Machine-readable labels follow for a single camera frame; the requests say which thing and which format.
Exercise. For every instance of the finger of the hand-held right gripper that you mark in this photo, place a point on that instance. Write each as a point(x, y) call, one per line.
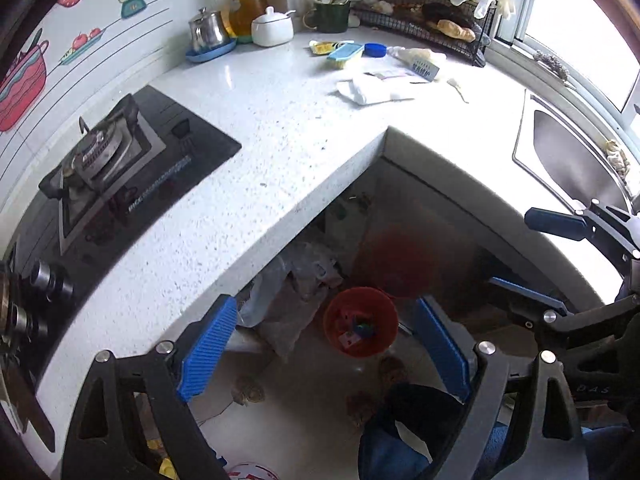
point(555, 222)
point(530, 296)

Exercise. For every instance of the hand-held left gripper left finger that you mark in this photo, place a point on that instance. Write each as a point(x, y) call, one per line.
point(210, 350)

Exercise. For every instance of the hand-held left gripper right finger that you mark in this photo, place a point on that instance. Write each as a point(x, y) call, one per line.
point(442, 350)

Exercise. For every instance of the small pink item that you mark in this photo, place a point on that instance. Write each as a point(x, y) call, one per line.
point(351, 341)

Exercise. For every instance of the red trash bin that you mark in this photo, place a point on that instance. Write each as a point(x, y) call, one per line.
point(340, 310)

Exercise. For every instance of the white blue printed packet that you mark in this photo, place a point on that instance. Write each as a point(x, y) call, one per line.
point(424, 68)

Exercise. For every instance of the white cloth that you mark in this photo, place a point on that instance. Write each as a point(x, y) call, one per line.
point(380, 89)

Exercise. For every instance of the cream glove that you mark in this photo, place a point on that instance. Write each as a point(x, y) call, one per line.
point(412, 53)

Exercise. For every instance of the blue round lid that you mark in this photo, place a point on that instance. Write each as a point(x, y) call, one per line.
point(375, 50)

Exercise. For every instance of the light blue plastic tray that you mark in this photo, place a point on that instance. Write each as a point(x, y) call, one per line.
point(345, 55)

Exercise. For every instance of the yellow sauce packet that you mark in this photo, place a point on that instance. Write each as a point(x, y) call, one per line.
point(320, 48)

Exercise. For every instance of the stainless steel sink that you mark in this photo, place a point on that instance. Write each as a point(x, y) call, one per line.
point(565, 160)

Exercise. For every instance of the crumpled dish rag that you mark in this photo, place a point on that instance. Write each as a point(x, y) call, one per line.
point(617, 156)

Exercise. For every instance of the crumpled plastic bags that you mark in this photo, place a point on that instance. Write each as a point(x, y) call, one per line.
point(295, 295)

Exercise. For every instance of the steel wool scrubber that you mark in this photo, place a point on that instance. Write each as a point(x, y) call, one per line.
point(550, 65)

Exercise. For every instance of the small white spoon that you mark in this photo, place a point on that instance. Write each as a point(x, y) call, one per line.
point(457, 89)

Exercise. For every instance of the metal stove knob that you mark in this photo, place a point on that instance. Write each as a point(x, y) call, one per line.
point(27, 322)
point(50, 281)

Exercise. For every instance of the window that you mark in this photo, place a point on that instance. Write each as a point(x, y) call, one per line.
point(575, 20)

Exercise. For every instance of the black glass gas stove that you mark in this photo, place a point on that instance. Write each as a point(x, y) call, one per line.
point(200, 145)

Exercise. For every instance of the ginger root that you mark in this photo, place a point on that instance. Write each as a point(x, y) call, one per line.
point(456, 30)

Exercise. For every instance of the dark brown root vegetable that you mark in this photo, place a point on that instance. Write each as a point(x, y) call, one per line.
point(445, 12)

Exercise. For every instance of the garlic bulb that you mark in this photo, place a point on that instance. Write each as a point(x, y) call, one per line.
point(378, 5)

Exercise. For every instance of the blue saucer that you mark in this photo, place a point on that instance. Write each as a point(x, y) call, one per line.
point(212, 55)

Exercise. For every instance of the dark green mug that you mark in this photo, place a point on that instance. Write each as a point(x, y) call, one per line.
point(327, 17)

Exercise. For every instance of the steel teapot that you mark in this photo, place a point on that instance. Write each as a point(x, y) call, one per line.
point(209, 30)

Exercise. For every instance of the white lidded sugar jar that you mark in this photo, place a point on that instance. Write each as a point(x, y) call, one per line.
point(272, 27)

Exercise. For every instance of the glass oil bottle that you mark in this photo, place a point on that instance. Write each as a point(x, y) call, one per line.
point(245, 10)

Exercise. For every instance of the kitchen wall sticker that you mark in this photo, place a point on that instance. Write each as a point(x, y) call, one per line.
point(25, 90)

